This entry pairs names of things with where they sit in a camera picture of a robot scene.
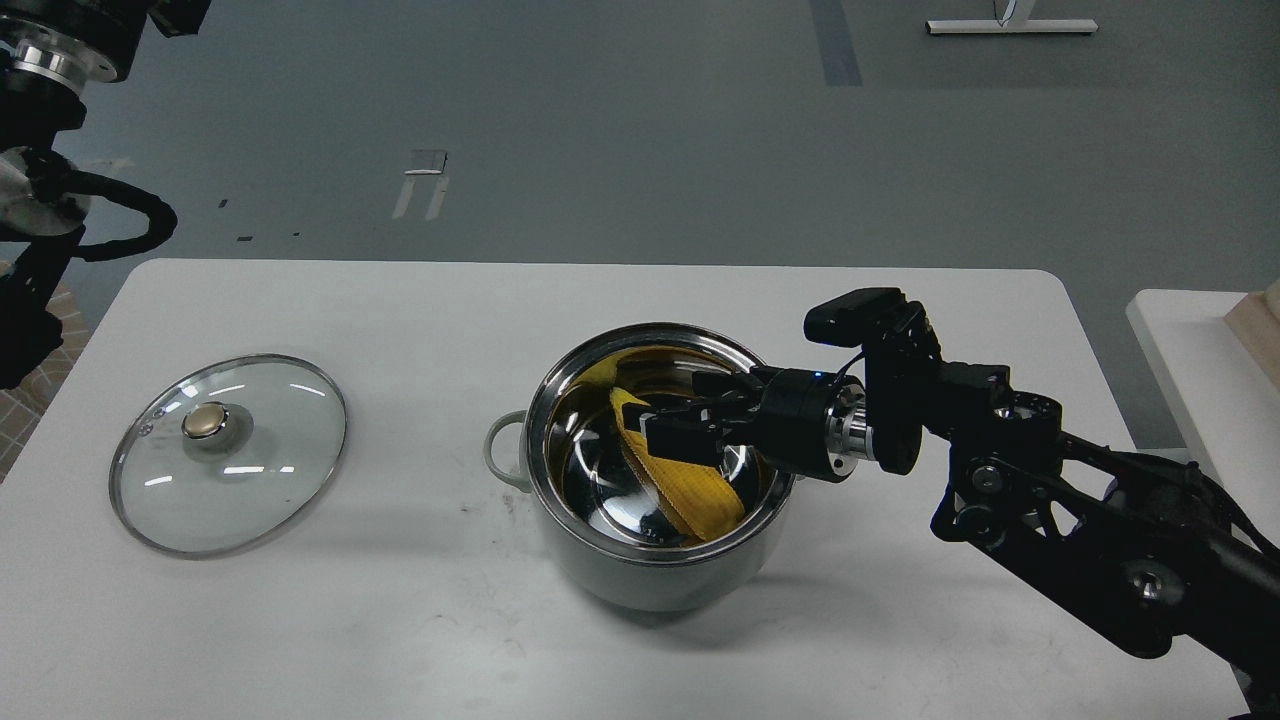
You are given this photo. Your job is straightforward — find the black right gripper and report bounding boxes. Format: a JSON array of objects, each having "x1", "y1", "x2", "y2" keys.
[{"x1": 643, "y1": 366, "x2": 876, "y2": 483}]

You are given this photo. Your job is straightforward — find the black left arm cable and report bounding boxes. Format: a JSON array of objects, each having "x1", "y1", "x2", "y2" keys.
[{"x1": 29, "y1": 150, "x2": 179, "y2": 263}]

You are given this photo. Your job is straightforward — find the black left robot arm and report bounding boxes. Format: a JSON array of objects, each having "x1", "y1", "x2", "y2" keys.
[{"x1": 1, "y1": 1, "x2": 210, "y2": 389}]

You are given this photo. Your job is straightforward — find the yellow corn cob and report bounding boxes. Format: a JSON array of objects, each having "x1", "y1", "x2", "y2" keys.
[{"x1": 608, "y1": 387, "x2": 746, "y2": 542}]

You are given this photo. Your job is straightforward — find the white side table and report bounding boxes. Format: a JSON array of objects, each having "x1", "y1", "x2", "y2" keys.
[{"x1": 1126, "y1": 290, "x2": 1279, "y2": 539}]

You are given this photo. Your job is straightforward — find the glass pot lid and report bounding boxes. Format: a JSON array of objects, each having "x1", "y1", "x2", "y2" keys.
[{"x1": 109, "y1": 354, "x2": 349, "y2": 559}]

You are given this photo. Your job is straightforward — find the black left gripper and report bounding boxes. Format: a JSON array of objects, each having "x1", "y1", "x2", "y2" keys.
[{"x1": 1, "y1": 0, "x2": 212, "y2": 86}]

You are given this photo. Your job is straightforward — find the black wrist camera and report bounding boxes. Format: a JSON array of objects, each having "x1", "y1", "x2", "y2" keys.
[{"x1": 803, "y1": 287, "x2": 908, "y2": 348}]

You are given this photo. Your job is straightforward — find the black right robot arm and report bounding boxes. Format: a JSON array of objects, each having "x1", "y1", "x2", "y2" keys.
[{"x1": 621, "y1": 287, "x2": 1277, "y2": 719}]

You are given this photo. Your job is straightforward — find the stainless steel cooking pot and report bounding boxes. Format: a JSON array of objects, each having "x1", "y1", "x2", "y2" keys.
[{"x1": 483, "y1": 322, "x2": 796, "y2": 612}]

